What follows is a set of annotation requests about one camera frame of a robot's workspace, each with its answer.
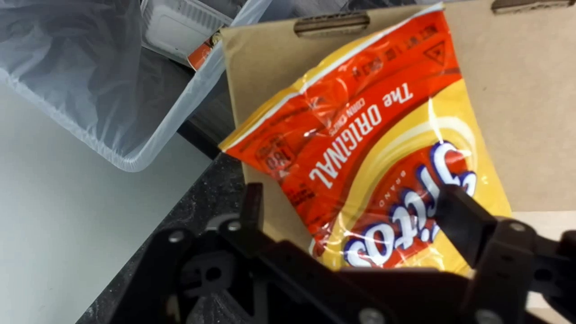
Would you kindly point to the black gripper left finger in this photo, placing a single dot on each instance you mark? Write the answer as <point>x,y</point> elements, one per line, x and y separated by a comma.
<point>267,257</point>

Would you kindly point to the yellow red chips wrapper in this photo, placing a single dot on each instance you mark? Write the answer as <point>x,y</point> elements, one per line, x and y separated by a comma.
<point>364,142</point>

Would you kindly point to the clear plastic bin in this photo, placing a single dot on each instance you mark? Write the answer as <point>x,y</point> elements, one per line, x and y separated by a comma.
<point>83,64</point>

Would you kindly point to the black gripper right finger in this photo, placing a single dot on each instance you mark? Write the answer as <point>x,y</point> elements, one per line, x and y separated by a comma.
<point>510,257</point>

